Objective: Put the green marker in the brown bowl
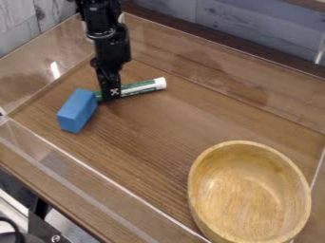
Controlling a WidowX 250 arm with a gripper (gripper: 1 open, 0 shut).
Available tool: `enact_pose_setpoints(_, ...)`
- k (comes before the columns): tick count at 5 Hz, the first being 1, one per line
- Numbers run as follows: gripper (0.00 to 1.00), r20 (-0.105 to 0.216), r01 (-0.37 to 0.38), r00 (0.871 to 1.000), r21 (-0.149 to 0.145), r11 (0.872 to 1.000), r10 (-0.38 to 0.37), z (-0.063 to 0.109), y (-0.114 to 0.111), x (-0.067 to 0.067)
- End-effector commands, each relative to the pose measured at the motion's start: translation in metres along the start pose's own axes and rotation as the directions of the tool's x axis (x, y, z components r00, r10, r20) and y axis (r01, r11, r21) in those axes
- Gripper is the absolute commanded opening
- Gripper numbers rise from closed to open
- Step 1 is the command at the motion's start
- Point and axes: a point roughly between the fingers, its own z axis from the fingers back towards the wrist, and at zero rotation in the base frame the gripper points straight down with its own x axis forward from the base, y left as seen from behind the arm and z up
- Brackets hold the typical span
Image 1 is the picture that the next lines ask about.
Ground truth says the brown wooden bowl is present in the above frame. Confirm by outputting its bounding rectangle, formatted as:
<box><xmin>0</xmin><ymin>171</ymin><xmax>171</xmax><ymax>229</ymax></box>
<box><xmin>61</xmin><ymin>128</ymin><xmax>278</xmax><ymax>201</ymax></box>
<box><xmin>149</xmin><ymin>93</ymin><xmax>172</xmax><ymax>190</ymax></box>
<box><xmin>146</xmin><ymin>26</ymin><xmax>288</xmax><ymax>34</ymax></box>
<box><xmin>187</xmin><ymin>140</ymin><xmax>311</xmax><ymax>243</ymax></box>

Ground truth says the blue foam block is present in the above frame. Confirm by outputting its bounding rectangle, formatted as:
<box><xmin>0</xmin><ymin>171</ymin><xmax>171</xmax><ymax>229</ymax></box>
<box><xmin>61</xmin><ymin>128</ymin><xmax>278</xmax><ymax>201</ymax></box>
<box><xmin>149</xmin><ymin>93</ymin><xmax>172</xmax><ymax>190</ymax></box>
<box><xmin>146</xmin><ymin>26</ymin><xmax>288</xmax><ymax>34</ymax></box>
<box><xmin>56</xmin><ymin>88</ymin><xmax>97</xmax><ymax>133</ymax></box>

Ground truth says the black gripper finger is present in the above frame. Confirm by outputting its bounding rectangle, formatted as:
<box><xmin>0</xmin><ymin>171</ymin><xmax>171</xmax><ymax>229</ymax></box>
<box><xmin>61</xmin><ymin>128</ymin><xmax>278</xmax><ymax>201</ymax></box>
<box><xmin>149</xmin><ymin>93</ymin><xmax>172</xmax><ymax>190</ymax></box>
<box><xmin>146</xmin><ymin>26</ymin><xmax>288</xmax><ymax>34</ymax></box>
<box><xmin>94</xmin><ymin>67</ymin><xmax>121</xmax><ymax>102</ymax></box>

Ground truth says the green Expo marker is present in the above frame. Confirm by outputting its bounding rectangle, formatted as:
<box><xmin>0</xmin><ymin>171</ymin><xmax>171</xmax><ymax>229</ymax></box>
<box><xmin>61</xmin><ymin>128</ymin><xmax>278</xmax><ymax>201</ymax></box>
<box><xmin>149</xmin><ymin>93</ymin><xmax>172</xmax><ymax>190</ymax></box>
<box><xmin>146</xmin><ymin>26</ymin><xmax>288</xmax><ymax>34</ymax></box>
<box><xmin>92</xmin><ymin>76</ymin><xmax>168</xmax><ymax>103</ymax></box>

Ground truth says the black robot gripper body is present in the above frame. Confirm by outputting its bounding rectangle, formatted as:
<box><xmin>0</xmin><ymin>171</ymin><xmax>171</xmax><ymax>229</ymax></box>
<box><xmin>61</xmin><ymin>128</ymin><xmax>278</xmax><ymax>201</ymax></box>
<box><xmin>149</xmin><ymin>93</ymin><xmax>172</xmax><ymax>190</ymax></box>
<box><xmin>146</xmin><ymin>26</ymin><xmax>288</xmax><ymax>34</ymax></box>
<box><xmin>76</xmin><ymin>0</ymin><xmax>130</xmax><ymax>73</ymax></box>

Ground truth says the black cable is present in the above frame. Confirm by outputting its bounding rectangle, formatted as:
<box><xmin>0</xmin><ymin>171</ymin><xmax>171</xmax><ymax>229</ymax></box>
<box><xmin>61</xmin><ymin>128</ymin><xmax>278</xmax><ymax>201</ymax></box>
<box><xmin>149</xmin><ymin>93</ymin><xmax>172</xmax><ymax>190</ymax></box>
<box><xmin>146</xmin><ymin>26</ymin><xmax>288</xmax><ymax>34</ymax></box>
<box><xmin>0</xmin><ymin>216</ymin><xmax>23</xmax><ymax>243</ymax></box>

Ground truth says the black metal table bracket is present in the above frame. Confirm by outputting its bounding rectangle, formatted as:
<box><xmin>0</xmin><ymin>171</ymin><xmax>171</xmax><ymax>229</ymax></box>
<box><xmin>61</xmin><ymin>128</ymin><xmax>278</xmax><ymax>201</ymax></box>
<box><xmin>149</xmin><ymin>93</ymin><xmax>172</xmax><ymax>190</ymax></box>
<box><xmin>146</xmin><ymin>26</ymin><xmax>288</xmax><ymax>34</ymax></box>
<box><xmin>27</xmin><ymin>199</ymin><xmax>70</xmax><ymax>243</ymax></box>

